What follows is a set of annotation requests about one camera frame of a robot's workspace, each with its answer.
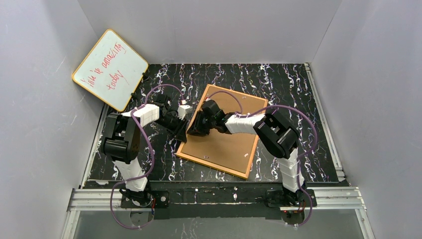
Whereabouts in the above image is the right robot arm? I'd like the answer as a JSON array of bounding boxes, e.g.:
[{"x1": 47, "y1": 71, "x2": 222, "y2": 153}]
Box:
[{"x1": 187, "y1": 100, "x2": 305, "y2": 193}]

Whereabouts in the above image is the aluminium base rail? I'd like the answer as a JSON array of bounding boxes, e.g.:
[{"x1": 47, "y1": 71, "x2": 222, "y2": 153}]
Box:
[{"x1": 62, "y1": 181, "x2": 374, "y2": 239}]

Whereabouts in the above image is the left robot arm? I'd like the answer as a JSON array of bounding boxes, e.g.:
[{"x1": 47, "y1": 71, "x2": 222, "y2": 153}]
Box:
[{"x1": 100, "y1": 94, "x2": 193, "y2": 192}]

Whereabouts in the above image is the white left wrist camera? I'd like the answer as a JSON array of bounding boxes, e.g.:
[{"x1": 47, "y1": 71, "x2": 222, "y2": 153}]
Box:
[{"x1": 177, "y1": 105, "x2": 193, "y2": 120}]

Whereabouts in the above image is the yellow wooden picture frame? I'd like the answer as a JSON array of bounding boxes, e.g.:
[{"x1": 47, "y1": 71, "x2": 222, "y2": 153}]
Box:
[{"x1": 175, "y1": 84, "x2": 269, "y2": 180}]

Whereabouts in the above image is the yellow-rimmed whiteboard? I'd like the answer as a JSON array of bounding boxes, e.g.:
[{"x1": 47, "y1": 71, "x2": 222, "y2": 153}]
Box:
[{"x1": 72, "y1": 29, "x2": 149, "y2": 112}]

